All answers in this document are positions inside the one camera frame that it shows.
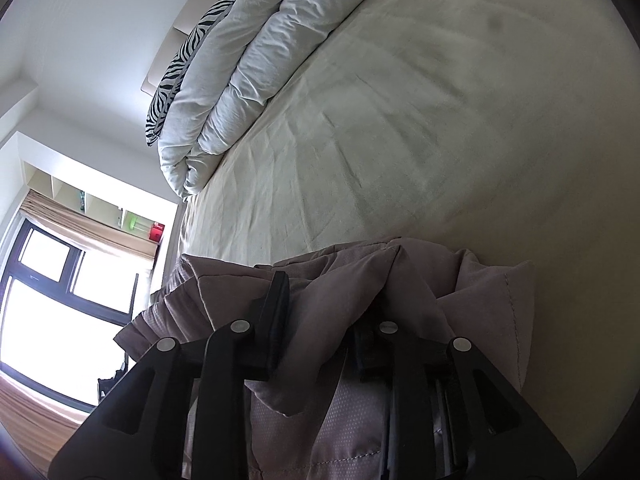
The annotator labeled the white folded duvet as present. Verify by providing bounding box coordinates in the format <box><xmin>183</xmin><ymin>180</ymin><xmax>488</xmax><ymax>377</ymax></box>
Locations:
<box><xmin>157</xmin><ymin>0</ymin><xmax>378</xmax><ymax>198</ymax></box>

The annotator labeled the black framed window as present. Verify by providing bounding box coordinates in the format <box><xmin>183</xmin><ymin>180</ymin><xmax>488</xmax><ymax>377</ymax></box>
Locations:
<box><xmin>0</xmin><ymin>225</ymin><xmax>156</xmax><ymax>413</ymax></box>

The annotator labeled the mauve quilted puffer coat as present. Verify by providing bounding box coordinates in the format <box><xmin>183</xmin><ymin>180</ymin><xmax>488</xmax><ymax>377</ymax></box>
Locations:
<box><xmin>114</xmin><ymin>237</ymin><xmax>536</xmax><ymax>480</ymax></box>

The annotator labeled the bed with beige sheet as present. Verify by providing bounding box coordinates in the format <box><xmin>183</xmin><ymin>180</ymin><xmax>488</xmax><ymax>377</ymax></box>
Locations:
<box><xmin>172</xmin><ymin>0</ymin><xmax>640</xmax><ymax>480</ymax></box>

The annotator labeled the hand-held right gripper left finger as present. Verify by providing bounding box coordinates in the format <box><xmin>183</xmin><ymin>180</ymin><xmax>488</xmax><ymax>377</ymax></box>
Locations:
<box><xmin>47</xmin><ymin>270</ymin><xmax>291</xmax><ymax>480</ymax></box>

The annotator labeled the beige padded headboard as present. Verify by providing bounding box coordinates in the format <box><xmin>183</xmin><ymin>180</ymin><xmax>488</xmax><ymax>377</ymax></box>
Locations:
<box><xmin>141</xmin><ymin>0</ymin><xmax>251</xmax><ymax>96</ymax></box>

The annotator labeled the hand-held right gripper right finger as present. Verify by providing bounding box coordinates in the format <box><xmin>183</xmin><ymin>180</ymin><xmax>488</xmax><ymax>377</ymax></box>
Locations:
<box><xmin>350</xmin><ymin>320</ymin><xmax>578</xmax><ymax>480</ymax></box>

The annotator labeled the white wall shelf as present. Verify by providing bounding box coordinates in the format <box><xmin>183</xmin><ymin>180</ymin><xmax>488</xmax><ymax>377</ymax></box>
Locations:
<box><xmin>30</xmin><ymin>167</ymin><xmax>168</xmax><ymax>243</ymax></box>

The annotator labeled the beige curtain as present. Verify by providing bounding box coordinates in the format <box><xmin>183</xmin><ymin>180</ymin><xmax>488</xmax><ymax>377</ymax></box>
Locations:
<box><xmin>20</xmin><ymin>189</ymin><xmax>158</xmax><ymax>263</ymax></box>

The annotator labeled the zebra print pillow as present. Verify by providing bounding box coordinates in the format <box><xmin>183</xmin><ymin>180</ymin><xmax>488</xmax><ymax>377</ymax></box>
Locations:
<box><xmin>146</xmin><ymin>0</ymin><xmax>246</xmax><ymax>147</ymax></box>

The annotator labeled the dark object by window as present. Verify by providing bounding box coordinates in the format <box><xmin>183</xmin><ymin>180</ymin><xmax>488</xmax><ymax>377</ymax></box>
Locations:
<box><xmin>97</xmin><ymin>355</ymin><xmax>126</xmax><ymax>403</ymax></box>

